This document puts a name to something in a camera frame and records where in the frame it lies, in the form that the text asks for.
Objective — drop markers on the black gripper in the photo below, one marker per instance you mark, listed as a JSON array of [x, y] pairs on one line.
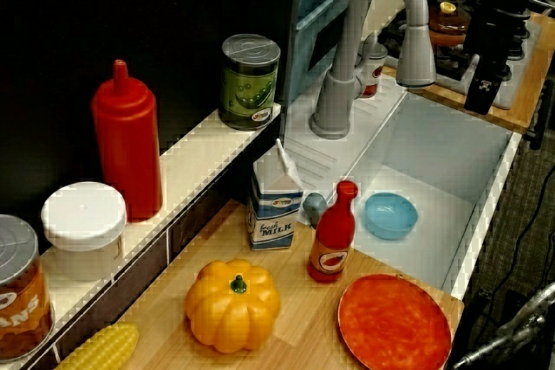
[[494, 36]]

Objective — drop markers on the brown toy pot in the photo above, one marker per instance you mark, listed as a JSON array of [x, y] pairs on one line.
[[446, 38]]

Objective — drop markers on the white toy sink unit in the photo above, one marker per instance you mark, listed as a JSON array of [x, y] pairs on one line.
[[433, 157]]

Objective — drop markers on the tomato toy can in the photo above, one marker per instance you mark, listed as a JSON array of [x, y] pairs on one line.
[[376, 71]]

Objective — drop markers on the grey toy faucet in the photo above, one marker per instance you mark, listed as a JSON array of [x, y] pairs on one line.
[[342, 84]]

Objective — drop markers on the red hot sauce bottle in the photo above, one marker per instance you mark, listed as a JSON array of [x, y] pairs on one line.
[[331, 240]]

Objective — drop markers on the green peas toy can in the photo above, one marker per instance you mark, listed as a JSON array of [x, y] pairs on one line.
[[248, 84]]

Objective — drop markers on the silver metal clamp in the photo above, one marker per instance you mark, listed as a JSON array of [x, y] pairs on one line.
[[516, 326]]

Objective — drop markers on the blue white milk carton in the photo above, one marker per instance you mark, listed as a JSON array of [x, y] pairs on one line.
[[273, 214]]

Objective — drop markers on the orange red toy plate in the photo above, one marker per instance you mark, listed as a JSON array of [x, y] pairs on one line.
[[394, 326]]

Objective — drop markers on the white tiled shelf ledge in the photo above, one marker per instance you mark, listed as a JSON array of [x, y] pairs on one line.
[[191, 162]]

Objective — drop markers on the red ketchup squeeze bottle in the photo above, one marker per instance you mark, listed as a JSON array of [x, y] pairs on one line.
[[126, 140]]

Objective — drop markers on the white lidded plastic jar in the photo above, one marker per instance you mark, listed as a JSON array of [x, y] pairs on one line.
[[84, 231]]

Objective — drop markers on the yellow toy corn cob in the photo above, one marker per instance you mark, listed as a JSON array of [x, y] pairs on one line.
[[104, 348]]

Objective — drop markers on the orange beans toy can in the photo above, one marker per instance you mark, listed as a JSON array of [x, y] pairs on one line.
[[21, 292]]

